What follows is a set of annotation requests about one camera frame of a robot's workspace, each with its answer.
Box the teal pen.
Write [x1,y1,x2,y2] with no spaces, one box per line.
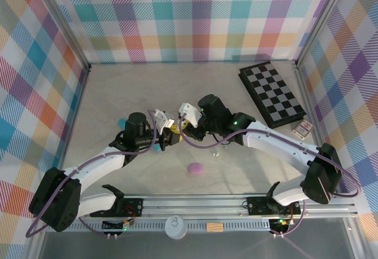
[117,118,162,153]

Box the black grey chessboard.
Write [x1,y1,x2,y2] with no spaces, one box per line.
[238,60,308,129]

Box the white round cap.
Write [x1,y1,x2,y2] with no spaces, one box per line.
[164,215,188,240]

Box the playing card box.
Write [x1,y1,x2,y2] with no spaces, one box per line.
[291,119,314,140]

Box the perforated metal strip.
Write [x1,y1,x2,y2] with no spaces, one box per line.
[47,222,272,232]

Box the small controller board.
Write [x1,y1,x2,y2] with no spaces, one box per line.
[102,219,136,234]
[268,218,293,234]

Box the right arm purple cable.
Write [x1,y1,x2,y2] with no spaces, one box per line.
[179,112,363,238]

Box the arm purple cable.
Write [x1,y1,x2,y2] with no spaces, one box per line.
[179,112,363,238]
[25,108,162,238]

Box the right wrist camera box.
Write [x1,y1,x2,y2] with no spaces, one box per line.
[176,101,202,129]

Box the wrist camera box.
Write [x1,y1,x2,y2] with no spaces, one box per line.
[176,101,202,129]
[153,108,175,133]

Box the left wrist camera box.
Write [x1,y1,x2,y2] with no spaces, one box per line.
[153,108,175,133]

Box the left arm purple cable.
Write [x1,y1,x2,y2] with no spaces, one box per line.
[25,108,162,238]

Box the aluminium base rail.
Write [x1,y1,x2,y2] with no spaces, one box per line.
[32,193,360,221]

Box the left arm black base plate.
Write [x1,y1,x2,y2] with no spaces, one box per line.
[90,197,144,218]

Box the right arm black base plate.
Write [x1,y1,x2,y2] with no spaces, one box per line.
[246,195,302,216]

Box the aluminium frame post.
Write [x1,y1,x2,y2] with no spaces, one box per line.
[294,0,354,69]
[34,0,91,73]

